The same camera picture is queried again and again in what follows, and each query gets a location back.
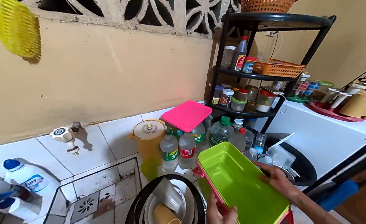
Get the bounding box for person's left hand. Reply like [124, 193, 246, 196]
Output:
[206, 190, 238, 224]

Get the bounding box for person's right hand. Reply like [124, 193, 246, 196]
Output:
[252, 161, 300, 204]

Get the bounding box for lime green rectangular container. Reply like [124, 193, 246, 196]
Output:
[193, 141, 295, 224]

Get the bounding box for pile of washed dishes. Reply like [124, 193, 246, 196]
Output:
[258, 133, 301, 182]

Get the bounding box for white bowls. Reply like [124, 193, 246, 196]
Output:
[143, 179, 196, 224]

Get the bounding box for black round basin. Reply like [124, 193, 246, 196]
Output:
[125, 174, 206, 224]
[258, 132, 318, 187]

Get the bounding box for tan plastic cup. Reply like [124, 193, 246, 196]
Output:
[153, 203, 182, 224]

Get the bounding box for cluster of clear plastic bottles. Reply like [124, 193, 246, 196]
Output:
[160, 115, 267, 173]

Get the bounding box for white freezer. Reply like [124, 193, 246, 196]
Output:
[255, 93, 366, 187]

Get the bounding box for lime green cup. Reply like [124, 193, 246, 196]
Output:
[140, 157, 161, 182]

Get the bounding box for row of spice jars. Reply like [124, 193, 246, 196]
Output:
[212, 83, 277, 113]

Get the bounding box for blue cylindrical object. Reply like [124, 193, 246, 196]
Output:
[319, 179, 359, 212]

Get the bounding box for pink round tray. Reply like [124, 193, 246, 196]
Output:
[304, 100, 366, 123]

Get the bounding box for tan pitcher with white lid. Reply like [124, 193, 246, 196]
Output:
[130, 119, 167, 165]

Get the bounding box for pink rectangular plastic lid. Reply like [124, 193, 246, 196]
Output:
[161, 100, 213, 132]

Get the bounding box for container with green lid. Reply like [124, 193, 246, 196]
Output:
[314, 80, 335, 101]

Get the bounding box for orange rectangular basket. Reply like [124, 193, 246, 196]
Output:
[253, 58, 308, 78]

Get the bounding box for white glass stand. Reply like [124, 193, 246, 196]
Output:
[321, 82, 366, 110]

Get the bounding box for brown wooden cabinet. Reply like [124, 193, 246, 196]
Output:
[331, 163, 366, 224]

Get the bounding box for small jar with red lid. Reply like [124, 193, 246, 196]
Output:
[242, 56, 257, 74]

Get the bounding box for tan plastic pitcher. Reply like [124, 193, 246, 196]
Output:
[339, 90, 366, 118]

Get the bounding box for clear container with white lid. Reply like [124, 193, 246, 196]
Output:
[221, 45, 236, 69]

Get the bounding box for dark bottle with red cap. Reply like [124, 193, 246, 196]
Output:
[231, 36, 249, 71]

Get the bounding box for metal floral drain cover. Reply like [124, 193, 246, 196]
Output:
[70, 191, 100, 223]

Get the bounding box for black plastic shelf rack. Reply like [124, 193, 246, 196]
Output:
[204, 9, 337, 134]

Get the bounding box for orange round basket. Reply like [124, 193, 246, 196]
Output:
[240, 0, 296, 13]

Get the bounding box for white water faucet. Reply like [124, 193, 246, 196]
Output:
[50, 121, 82, 157]

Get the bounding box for concrete lattice vent blocks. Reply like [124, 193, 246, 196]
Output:
[18, 0, 246, 39]

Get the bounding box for white jug with blue cap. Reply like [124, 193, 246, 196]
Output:
[3, 158, 60, 196]

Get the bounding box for white bottle with blue cap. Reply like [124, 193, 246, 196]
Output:
[0, 197, 42, 221]

